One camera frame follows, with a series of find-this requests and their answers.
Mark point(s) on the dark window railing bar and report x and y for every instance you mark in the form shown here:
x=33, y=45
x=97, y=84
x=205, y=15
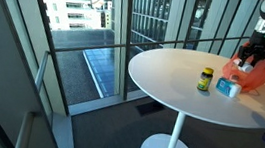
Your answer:
x=92, y=46

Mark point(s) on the white table pedestal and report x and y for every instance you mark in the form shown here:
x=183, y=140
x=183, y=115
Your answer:
x=175, y=136

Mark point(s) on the dark window frame post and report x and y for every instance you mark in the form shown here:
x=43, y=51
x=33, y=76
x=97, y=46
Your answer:
x=128, y=33
x=49, y=37

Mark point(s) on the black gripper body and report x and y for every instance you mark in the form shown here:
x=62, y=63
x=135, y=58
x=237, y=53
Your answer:
x=259, y=41

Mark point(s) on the grey metal handrail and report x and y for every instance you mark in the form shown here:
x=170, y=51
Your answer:
x=41, y=72

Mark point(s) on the black floor vent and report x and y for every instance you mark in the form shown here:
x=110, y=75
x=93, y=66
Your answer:
x=150, y=108

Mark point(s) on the orange plastic bag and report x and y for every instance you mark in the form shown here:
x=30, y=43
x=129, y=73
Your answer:
x=256, y=79

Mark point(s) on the dark bottle with yellow cap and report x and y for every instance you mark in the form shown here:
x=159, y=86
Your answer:
x=205, y=80

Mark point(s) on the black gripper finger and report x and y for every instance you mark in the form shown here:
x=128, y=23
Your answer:
x=262, y=56
x=244, y=55

